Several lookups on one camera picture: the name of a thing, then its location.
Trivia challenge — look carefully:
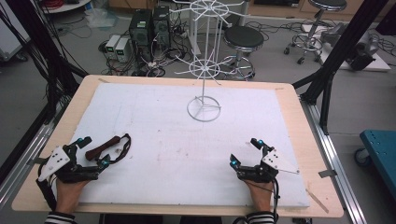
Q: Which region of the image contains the black round stool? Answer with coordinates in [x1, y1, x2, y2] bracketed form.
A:
[222, 24, 265, 80]

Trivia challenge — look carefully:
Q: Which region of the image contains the grey tape piece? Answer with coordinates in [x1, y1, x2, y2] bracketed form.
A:
[318, 168, 338, 179]
[26, 157, 48, 166]

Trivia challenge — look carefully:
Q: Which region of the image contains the person's right hand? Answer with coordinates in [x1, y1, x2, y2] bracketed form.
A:
[243, 179, 276, 214]

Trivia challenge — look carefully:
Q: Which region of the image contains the blue wheeled cart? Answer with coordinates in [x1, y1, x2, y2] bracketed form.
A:
[353, 128, 396, 208]

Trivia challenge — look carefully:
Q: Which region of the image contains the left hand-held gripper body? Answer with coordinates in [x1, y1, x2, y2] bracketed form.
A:
[37, 143, 101, 184]

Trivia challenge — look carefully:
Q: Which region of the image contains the white wire hanging rack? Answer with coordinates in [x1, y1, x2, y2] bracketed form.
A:
[169, 0, 247, 123]

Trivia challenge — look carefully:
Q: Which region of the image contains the light wooden table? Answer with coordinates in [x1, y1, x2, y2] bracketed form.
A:
[10, 74, 345, 219]

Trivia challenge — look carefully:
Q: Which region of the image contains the black computer tower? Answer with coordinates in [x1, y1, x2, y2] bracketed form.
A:
[151, 5, 172, 52]
[128, 8, 154, 64]

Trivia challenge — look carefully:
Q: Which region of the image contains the tangle of floor cables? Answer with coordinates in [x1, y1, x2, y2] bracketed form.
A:
[98, 12, 200, 78]

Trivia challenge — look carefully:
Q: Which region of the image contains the white round table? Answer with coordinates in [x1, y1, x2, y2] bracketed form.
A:
[39, 0, 92, 15]

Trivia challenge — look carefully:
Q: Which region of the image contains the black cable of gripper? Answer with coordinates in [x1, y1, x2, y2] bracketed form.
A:
[35, 166, 59, 213]
[270, 177, 281, 224]

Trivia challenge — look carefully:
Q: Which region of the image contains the thin wooden stick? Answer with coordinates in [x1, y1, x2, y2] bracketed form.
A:
[305, 188, 330, 215]

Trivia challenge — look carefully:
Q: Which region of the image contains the black metal frame post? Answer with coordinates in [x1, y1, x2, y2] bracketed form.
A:
[291, 0, 396, 135]
[0, 0, 90, 125]

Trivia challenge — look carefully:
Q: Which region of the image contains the white foam mat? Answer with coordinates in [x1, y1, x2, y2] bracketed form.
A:
[68, 81, 311, 209]

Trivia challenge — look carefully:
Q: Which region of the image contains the grey machine on white board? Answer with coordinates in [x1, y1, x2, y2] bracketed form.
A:
[319, 21, 391, 73]

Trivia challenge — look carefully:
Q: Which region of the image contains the black wheeled swivel stool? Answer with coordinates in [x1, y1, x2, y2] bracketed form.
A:
[283, 0, 348, 65]

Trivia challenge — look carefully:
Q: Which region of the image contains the clear plastic bag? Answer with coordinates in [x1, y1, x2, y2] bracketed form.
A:
[84, 7, 120, 30]

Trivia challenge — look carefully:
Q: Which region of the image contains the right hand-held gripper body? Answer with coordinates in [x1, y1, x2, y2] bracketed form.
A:
[236, 148, 290, 184]

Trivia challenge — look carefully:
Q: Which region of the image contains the person's left hand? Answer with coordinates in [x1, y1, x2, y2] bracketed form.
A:
[55, 178, 92, 217]

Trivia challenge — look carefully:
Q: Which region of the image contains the brown handle with black strap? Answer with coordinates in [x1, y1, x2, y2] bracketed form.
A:
[84, 133, 133, 165]

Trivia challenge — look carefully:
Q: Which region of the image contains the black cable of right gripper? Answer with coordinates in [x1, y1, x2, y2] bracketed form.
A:
[270, 177, 281, 224]

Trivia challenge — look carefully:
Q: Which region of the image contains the aluminium frame rail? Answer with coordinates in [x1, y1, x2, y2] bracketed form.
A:
[0, 96, 73, 206]
[299, 94, 369, 224]

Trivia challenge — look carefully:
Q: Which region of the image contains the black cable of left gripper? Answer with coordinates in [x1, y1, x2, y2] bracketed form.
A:
[35, 166, 59, 213]

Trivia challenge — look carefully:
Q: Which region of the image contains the grey bench power supply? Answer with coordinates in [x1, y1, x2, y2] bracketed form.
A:
[104, 34, 121, 61]
[114, 36, 131, 63]

